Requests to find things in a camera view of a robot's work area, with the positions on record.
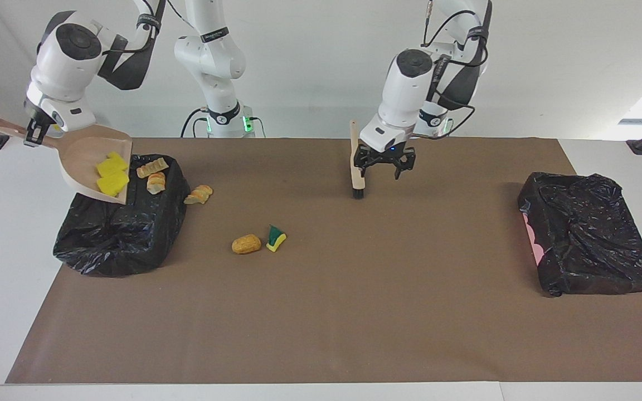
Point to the beige brush black bristles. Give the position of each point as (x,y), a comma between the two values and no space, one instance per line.
(356,139)

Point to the beige plastic dustpan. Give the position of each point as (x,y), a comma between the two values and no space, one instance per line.
(81,161)

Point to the orange beige striped sponge piece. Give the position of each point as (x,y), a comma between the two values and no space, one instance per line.
(199,194)

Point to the brown paper table mat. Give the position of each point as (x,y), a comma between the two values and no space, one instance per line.
(321,334)

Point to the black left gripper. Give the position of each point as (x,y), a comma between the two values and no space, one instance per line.
(386,155)

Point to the green and yellow sponge piece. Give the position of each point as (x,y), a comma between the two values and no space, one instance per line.
(275,239)

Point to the brown bread-shaped sponge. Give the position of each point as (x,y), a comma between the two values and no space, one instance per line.
(246,244)

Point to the black bag lined pink bin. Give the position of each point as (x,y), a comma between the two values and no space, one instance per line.
(594,239)

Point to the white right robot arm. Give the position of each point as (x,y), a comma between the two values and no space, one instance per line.
(70,55)

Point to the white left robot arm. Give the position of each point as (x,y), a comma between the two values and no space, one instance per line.
(404,94)

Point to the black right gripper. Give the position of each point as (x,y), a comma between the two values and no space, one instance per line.
(39,121)

